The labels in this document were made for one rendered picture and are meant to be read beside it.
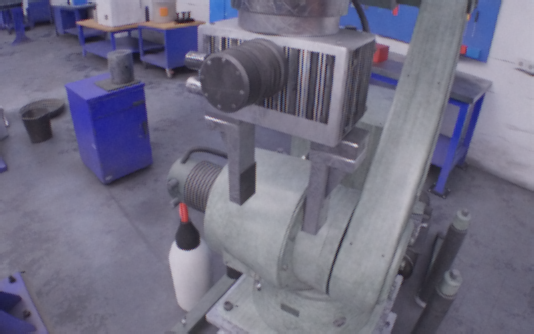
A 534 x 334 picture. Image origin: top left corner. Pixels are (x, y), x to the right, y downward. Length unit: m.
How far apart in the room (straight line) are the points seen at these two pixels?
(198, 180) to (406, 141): 0.54
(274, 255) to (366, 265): 0.19
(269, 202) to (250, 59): 0.43
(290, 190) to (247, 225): 0.12
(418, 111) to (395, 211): 0.22
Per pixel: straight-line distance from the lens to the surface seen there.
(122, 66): 2.79
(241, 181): 0.63
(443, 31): 0.90
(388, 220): 0.74
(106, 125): 2.76
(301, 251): 0.79
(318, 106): 0.45
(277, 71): 0.44
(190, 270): 1.71
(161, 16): 5.57
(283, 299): 1.03
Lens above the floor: 1.59
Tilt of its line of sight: 31 degrees down
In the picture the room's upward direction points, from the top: 3 degrees clockwise
